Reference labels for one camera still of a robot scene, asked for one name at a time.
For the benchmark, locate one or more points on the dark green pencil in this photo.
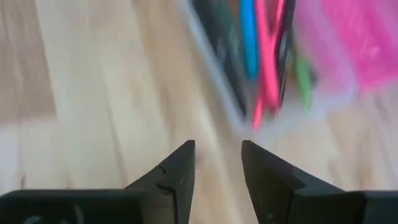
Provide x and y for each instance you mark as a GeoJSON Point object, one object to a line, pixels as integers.
{"type": "Point", "coordinates": [224, 46]}

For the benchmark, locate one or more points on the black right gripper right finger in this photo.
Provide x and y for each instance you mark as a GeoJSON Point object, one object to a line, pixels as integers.
{"type": "Point", "coordinates": [273, 193]}

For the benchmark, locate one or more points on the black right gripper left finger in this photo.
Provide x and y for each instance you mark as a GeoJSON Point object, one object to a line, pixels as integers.
{"type": "Point", "coordinates": [174, 193]}

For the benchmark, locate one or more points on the green pen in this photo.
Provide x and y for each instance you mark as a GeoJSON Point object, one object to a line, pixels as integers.
{"type": "Point", "coordinates": [303, 81]}

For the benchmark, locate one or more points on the blue pen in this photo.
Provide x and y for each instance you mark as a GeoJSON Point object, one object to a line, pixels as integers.
{"type": "Point", "coordinates": [248, 37]}

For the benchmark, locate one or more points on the black pen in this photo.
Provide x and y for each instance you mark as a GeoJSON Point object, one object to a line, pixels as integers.
{"type": "Point", "coordinates": [284, 53]}

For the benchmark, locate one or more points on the clear box with pink lid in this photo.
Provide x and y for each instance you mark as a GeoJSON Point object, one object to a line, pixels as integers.
{"type": "Point", "coordinates": [357, 37]}

